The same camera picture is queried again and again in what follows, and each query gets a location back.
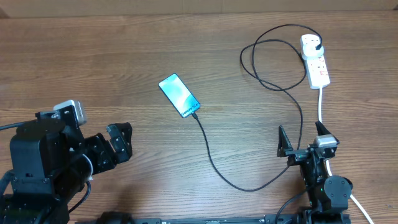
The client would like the white power strip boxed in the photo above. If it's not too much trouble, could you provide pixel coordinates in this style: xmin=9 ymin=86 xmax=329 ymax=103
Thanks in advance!
xmin=300 ymin=34 xmax=330 ymax=89

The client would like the white power strip cord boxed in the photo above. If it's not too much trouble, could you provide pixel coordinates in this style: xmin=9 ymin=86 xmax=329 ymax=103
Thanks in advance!
xmin=317 ymin=86 xmax=374 ymax=224

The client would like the blue Galaxy smartphone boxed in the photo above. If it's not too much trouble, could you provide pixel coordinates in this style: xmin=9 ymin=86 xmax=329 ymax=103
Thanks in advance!
xmin=159 ymin=73 xmax=201 ymax=118

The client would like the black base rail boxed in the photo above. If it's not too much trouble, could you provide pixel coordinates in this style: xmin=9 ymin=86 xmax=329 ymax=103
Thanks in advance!
xmin=74 ymin=211 xmax=351 ymax=224

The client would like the white charger plug adapter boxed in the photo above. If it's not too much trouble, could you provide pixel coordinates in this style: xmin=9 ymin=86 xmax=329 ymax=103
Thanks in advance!
xmin=302 ymin=44 xmax=324 ymax=60

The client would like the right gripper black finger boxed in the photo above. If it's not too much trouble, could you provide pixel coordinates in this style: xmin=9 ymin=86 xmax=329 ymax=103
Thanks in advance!
xmin=315 ymin=121 xmax=331 ymax=136
xmin=277 ymin=125 xmax=294 ymax=157

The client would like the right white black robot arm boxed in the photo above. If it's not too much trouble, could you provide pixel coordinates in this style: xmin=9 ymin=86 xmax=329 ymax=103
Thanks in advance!
xmin=275 ymin=121 xmax=353 ymax=223

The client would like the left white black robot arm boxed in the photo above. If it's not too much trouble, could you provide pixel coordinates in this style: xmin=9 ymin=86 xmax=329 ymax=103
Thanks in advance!
xmin=1 ymin=119 xmax=132 ymax=223

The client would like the black charger cable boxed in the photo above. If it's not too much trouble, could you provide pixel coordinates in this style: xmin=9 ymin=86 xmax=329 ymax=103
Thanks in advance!
xmin=191 ymin=24 xmax=323 ymax=192

